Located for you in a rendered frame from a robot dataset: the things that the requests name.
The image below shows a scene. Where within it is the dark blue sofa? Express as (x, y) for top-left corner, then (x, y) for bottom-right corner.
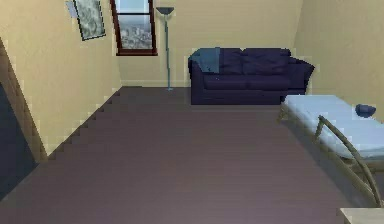
(187, 47), (316, 106)

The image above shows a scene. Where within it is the red-brown framed window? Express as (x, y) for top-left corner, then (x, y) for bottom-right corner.
(109, 0), (159, 57)

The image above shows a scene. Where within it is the grey-blue floor lamp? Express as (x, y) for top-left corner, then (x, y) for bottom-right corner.
(155, 6), (175, 92)

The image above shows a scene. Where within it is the blue blanket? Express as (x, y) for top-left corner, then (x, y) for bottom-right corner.
(188, 47), (222, 74)

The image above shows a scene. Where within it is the black framed picture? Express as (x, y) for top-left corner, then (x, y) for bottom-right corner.
(72, 0), (107, 42)

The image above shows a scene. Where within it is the dark blue cup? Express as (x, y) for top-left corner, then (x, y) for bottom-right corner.
(354, 103), (377, 119)

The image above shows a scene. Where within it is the beige table corner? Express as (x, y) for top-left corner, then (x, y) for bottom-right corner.
(339, 207), (384, 224)

